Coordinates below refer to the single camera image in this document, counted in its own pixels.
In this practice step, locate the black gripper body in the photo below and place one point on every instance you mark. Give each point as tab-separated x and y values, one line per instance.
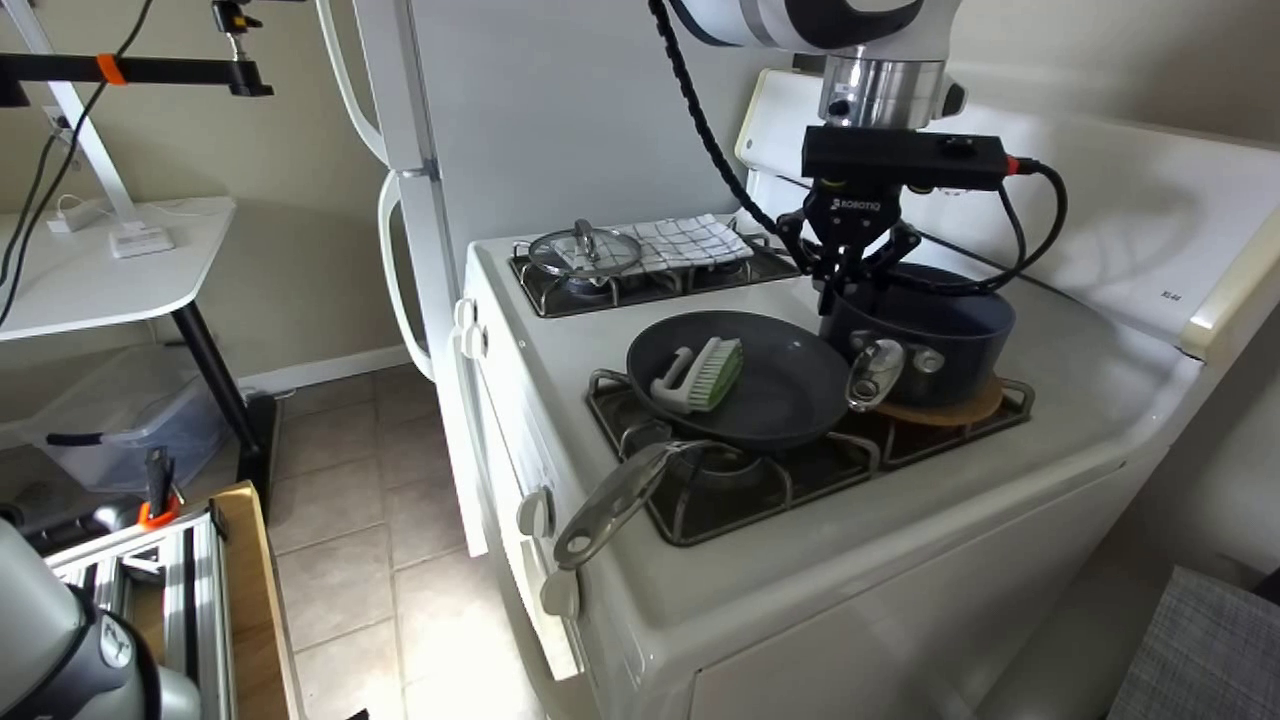
852	215

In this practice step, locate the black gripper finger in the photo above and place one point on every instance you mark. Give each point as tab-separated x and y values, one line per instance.
828	264
881	264

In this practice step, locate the dark blue cooking pot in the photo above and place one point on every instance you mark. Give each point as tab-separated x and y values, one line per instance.
961	355

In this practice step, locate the glass pot lid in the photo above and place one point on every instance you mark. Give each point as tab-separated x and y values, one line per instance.
587	260

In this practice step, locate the black frying pan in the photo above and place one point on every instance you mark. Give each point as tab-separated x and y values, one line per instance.
786	387

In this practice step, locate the checkered dish towel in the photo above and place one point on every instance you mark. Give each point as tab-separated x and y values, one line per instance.
695	241

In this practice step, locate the round cork trivet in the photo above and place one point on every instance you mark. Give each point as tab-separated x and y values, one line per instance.
955	405

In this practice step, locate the black burner grate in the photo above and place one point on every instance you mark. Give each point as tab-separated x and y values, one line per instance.
801	482

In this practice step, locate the white gas stove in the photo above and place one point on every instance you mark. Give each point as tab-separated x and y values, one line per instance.
1065	401

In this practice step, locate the white refrigerator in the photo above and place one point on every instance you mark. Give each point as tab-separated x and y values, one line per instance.
560	121

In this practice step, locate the white stove knob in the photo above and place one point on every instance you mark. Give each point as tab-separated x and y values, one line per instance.
533	515
560	595
468	331

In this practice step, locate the grey grid mat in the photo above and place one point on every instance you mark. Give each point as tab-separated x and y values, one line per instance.
1200	653

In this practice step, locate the wooden cart board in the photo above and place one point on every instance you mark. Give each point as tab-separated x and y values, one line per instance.
263	614

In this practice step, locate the black clamp bar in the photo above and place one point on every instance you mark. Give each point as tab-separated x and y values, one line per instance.
173	74

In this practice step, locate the orange black hand clamp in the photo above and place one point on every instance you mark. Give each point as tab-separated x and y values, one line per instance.
161	501

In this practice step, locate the clear plastic storage bin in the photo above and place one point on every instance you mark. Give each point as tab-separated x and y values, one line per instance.
134	425

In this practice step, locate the white desk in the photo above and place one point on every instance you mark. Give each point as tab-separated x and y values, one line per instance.
104	272

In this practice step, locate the white stand pole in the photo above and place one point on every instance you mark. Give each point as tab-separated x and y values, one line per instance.
81	124

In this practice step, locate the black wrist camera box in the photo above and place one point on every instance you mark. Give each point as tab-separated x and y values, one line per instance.
907	159

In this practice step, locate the aluminium rail frame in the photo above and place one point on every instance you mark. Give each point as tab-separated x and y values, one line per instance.
173	600

